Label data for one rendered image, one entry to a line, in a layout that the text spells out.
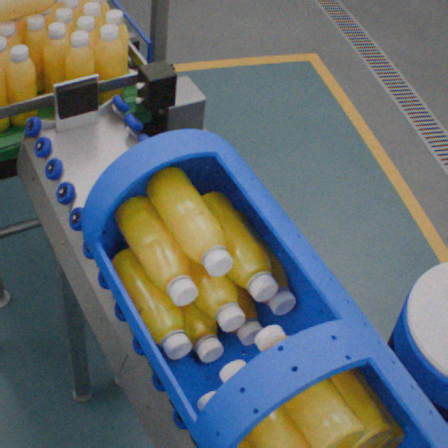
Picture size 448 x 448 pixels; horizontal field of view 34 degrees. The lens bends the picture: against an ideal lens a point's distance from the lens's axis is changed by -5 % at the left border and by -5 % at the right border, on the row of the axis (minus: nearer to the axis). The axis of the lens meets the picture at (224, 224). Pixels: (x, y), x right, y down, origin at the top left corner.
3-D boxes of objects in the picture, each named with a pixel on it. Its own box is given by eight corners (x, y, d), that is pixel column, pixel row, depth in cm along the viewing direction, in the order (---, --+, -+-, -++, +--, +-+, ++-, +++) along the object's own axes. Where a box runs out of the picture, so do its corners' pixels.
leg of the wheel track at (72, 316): (77, 404, 217) (58, 265, 173) (70, 390, 221) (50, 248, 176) (94, 399, 219) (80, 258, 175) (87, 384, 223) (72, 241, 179)
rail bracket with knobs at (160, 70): (140, 120, 170) (141, 82, 162) (128, 103, 174) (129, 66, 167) (180, 110, 173) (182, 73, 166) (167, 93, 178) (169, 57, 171)
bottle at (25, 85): (26, 131, 164) (21, 66, 151) (4, 122, 166) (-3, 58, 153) (44, 115, 168) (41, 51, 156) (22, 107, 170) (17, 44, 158)
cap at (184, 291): (181, 275, 108) (186, 284, 107) (198, 282, 111) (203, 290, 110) (163, 294, 109) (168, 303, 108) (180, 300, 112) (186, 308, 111)
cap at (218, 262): (226, 264, 111) (232, 273, 109) (202, 271, 109) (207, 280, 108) (229, 245, 108) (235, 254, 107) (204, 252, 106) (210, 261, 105)
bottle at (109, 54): (94, 106, 172) (94, 42, 160) (93, 89, 177) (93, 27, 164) (124, 104, 173) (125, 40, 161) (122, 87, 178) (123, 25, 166)
